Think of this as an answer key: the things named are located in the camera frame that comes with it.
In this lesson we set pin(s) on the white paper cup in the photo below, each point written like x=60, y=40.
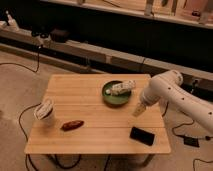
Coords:
x=44, y=114

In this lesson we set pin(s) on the black smartphone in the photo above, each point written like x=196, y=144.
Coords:
x=142, y=136

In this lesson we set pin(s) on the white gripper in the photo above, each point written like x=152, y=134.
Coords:
x=147, y=98

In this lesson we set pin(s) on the wooden table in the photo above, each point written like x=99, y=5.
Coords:
x=105, y=130

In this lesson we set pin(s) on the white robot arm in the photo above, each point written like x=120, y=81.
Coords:
x=167, y=85

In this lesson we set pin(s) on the white bottle on ledge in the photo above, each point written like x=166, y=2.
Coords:
x=12, y=22

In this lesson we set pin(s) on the black power adapter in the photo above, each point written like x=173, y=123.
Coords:
x=191, y=141

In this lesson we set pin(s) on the black box on ledge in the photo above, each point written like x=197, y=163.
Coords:
x=60, y=36

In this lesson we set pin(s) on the green round plate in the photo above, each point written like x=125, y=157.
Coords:
x=114, y=100

